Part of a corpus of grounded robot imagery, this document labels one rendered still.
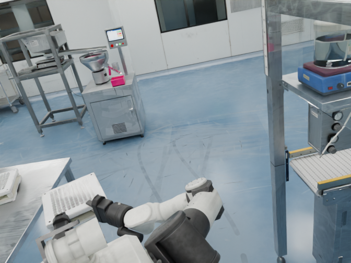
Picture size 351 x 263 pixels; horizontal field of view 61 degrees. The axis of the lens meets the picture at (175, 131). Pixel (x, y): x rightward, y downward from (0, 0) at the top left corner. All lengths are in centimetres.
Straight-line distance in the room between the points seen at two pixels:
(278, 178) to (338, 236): 41
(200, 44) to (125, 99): 311
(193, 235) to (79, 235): 26
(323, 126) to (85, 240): 95
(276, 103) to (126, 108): 256
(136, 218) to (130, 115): 283
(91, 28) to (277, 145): 537
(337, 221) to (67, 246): 138
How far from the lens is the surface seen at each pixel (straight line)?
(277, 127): 157
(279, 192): 180
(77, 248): 67
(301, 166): 163
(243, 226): 246
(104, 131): 396
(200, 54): 651
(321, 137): 129
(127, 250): 74
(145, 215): 105
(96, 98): 380
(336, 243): 187
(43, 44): 465
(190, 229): 74
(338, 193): 156
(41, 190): 189
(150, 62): 650
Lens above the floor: 177
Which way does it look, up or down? 27 degrees down
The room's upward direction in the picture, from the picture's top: 12 degrees counter-clockwise
